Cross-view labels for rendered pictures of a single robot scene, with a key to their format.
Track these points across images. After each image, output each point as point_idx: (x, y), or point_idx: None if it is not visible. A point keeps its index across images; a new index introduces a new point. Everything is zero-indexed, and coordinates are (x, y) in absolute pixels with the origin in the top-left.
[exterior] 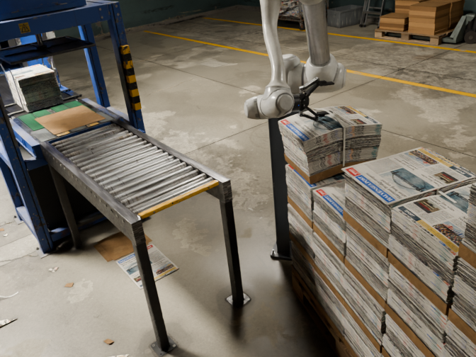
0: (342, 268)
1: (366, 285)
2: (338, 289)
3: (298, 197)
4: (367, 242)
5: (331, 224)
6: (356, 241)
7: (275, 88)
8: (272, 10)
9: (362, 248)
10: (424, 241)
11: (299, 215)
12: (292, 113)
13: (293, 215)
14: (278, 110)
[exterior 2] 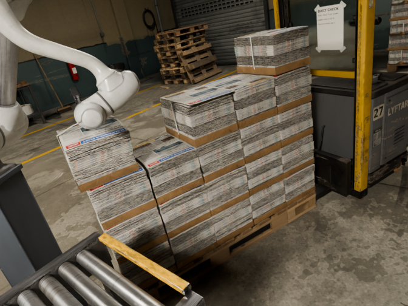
0: (203, 187)
1: (228, 169)
2: (202, 212)
3: (125, 201)
4: (220, 138)
5: (180, 170)
6: (211, 150)
7: (118, 71)
8: (16, 16)
9: (217, 149)
10: (258, 88)
11: (132, 218)
12: (15, 171)
13: (120, 231)
14: (139, 87)
